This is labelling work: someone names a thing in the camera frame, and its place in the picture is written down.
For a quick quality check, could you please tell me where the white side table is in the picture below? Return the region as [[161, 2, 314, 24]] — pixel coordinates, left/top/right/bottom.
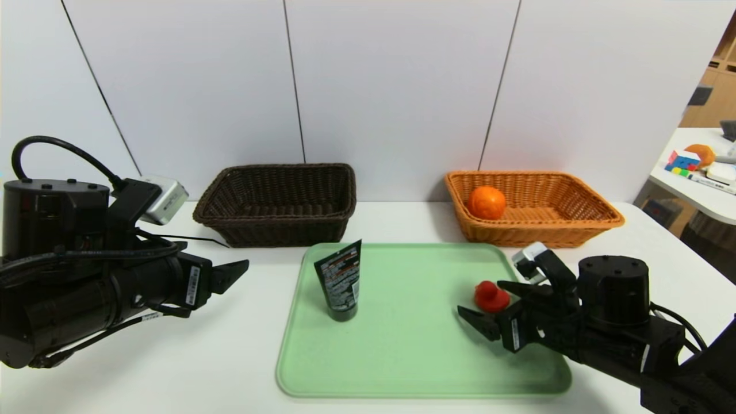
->
[[649, 128, 736, 226]]

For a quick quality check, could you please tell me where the thick black left camera cable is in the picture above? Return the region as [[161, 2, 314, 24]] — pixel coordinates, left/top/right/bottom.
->
[[11, 136, 124, 190]]

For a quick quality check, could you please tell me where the thin black tagged cable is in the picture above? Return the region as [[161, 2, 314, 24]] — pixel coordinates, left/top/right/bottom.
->
[[29, 310, 167, 369]]

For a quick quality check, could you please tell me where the red rubber duck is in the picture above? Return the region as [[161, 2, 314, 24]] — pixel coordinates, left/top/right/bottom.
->
[[474, 281, 511, 314]]

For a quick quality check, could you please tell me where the wooden shelf unit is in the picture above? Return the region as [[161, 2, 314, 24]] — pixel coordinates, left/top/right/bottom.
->
[[678, 11, 736, 128]]

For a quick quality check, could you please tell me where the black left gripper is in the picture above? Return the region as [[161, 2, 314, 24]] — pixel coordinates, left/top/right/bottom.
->
[[133, 251, 250, 311]]

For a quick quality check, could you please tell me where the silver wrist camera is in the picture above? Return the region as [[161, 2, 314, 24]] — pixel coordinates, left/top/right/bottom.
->
[[512, 241, 548, 282], [141, 175, 189, 225]]

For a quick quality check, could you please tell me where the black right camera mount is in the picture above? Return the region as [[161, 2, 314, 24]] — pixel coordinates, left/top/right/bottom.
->
[[535, 250, 578, 294]]

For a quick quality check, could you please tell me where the orange wicker basket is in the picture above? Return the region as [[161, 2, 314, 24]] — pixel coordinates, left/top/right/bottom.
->
[[446, 170, 626, 248]]

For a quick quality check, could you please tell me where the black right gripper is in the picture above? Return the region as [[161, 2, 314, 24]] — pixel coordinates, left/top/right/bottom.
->
[[457, 280, 584, 361]]

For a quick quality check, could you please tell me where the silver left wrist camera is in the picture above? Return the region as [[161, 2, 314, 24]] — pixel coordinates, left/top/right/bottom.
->
[[141, 175, 189, 225]]

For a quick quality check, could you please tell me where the dark brown wicker basket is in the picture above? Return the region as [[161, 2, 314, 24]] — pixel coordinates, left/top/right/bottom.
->
[[192, 163, 357, 248]]

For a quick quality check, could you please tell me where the light green plastic tray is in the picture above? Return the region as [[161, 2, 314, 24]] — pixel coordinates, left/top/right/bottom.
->
[[275, 242, 573, 399]]

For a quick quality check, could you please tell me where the orange plush toy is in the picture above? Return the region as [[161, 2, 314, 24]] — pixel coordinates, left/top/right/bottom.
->
[[684, 144, 716, 168]]

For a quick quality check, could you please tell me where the thin black cable tie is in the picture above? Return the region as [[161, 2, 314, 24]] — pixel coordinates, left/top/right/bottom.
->
[[138, 230, 231, 249]]

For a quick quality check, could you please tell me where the white marker pen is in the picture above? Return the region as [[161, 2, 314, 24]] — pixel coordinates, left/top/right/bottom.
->
[[688, 174, 736, 196]]

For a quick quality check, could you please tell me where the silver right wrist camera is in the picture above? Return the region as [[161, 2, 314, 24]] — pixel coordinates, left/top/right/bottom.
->
[[512, 241, 548, 282]]

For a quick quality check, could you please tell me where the black cosmetic tube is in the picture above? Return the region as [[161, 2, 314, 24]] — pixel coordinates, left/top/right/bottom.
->
[[313, 239, 363, 322]]

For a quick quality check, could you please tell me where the orange fruit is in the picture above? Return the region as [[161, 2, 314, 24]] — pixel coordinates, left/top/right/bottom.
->
[[467, 186, 507, 220]]

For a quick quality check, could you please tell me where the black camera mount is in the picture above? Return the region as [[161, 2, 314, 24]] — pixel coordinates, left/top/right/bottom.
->
[[106, 178, 162, 236], [535, 250, 578, 294]]

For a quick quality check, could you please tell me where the colourful cube toy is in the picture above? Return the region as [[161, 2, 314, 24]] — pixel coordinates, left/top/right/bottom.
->
[[665, 149, 701, 177]]

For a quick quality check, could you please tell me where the small white box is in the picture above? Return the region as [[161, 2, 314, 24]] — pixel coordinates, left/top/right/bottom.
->
[[706, 163, 736, 185]]

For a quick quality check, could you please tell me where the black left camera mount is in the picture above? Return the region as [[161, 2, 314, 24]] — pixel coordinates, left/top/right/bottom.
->
[[106, 178, 162, 236]]

